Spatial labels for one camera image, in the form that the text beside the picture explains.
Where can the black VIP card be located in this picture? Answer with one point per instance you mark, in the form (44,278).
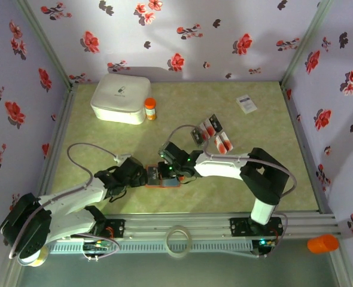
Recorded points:
(197,136)
(153,175)
(216,122)

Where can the orange card holder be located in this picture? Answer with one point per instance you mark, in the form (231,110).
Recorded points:
(170,183)

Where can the red circle card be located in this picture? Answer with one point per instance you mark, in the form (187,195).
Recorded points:
(228,140)
(210,127)
(205,131)
(221,145)

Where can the red black battery packs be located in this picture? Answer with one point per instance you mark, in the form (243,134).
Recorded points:
(218,134)

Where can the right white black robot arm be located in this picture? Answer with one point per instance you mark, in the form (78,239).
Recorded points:
(221,164)

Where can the orange pill bottle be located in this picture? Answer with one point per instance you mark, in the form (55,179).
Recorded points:
(150,109)

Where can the clear tape roll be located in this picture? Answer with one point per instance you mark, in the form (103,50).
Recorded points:
(168,242)

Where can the green circuit board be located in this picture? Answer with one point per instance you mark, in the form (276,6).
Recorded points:
(100,245)
(263,242)

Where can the white medicine box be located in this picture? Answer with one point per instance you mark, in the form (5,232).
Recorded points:
(119,98)

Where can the small white paper packet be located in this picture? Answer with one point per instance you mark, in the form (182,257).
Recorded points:
(246,104)

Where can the orange plastic cup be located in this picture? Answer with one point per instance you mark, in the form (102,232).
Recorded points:
(323,243)

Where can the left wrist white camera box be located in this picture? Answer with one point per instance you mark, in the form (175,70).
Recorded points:
(123,157)

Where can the aluminium frame rail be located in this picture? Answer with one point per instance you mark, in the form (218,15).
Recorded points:
(152,222)

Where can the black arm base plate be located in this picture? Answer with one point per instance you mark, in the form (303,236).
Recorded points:
(237,226)
(118,227)

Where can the aluminium side rail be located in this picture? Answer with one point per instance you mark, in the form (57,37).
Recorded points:
(61,119)
(294,119)

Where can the aluminium frame post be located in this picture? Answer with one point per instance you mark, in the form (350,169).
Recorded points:
(307,39)
(44,39)

